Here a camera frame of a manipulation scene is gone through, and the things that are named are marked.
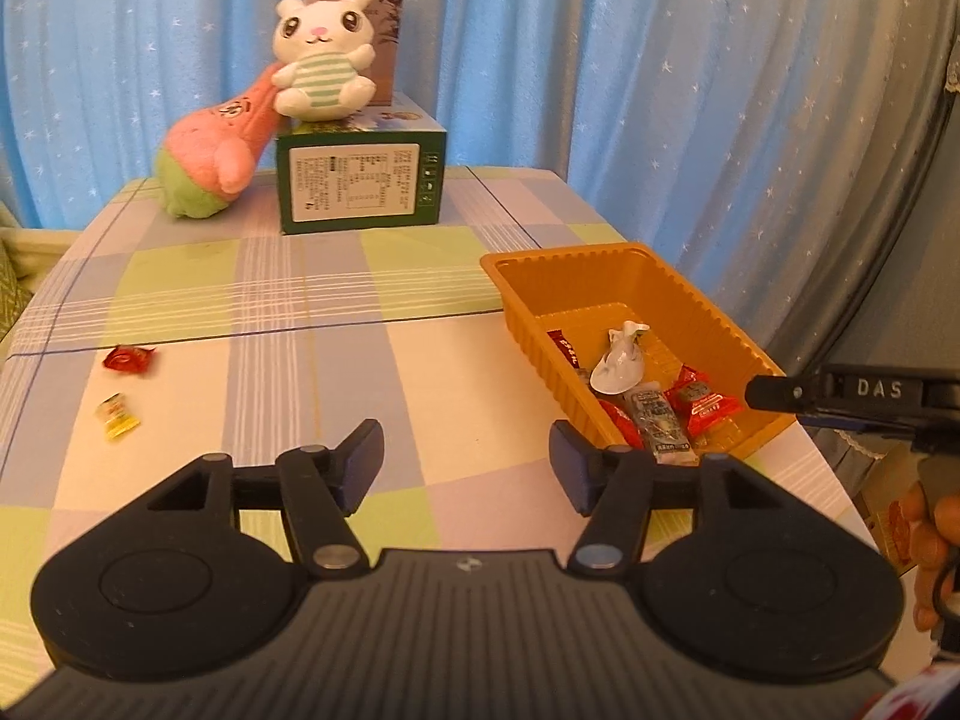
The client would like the person's patterned clothing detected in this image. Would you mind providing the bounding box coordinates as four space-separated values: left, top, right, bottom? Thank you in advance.
876 656 960 720

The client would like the checked tablecloth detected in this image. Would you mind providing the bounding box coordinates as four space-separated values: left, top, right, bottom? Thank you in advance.
0 163 880 665

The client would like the red snack packet dark picture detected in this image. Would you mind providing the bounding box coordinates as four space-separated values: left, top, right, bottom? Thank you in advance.
664 364 743 437

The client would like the person's right hand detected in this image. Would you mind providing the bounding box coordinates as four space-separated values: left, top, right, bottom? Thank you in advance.
902 481 960 633

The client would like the light green sofa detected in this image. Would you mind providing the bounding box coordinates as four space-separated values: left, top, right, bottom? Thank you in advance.
0 199 80 350

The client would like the silver snack packet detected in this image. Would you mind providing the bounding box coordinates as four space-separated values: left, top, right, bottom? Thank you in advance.
625 388 697 466

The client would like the green patterned cushion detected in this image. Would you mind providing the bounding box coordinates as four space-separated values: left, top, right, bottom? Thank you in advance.
0 243 35 343

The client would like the red snack packet white print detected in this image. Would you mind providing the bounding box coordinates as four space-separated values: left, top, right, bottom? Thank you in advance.
598 399 647 449

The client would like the pink green plush toy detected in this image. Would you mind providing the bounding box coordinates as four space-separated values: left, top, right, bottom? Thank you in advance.
153 63 291 221

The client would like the yellow orange printed box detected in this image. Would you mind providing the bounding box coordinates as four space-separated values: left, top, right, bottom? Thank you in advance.
855 448 928 568

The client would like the long red snack packet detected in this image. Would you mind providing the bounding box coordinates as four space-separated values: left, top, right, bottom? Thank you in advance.
546 328 587 370

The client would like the white bunny plush toy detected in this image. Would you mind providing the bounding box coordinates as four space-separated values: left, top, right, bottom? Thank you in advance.
271 0 378 122

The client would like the blue star curtain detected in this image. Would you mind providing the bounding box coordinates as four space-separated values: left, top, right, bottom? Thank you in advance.
0 0 960 368

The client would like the small yellow red snack packet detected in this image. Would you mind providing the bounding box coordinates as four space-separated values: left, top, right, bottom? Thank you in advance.
94 393 142 441

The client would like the white clear snack packet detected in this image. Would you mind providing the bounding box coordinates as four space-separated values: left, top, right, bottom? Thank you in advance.
589 320 649 395

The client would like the small red candy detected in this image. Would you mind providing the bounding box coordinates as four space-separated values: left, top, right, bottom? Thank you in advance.
103 345 160 375

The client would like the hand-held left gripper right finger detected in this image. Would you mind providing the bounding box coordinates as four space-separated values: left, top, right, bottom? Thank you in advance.
548 419 778 578

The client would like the green box with white label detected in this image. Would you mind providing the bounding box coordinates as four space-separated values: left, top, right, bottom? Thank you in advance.
274 89 449 236

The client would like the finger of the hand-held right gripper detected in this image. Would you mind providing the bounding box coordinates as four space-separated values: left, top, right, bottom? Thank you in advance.
744 373 827 413
794 409 924 437

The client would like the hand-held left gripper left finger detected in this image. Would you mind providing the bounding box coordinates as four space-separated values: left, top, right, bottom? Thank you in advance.
146 420 386 579

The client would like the brown printed box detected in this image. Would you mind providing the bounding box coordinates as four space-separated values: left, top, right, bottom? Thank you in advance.
303 0 407 107

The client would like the orange plastic tray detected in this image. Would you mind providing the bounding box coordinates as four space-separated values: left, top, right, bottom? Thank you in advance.
479 242 797 460

